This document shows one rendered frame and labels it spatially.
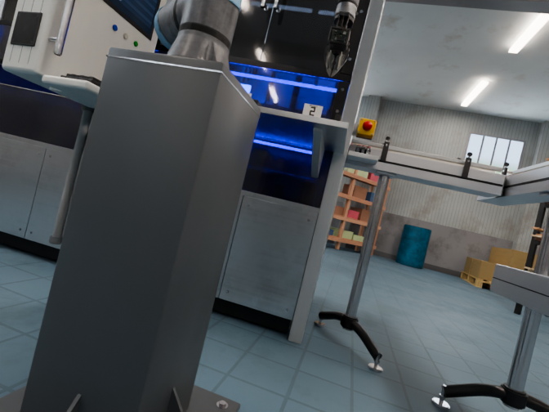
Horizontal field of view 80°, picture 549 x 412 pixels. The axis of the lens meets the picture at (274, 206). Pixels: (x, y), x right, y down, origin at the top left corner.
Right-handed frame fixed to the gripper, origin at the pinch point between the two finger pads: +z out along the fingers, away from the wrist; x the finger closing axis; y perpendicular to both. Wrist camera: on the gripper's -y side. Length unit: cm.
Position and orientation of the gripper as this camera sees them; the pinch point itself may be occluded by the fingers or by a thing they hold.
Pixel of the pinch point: (331, 73)
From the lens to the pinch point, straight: 134.8
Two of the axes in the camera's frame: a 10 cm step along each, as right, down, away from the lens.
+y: -1.6, -0.5, -9.9
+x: 9.6, 2.3, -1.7
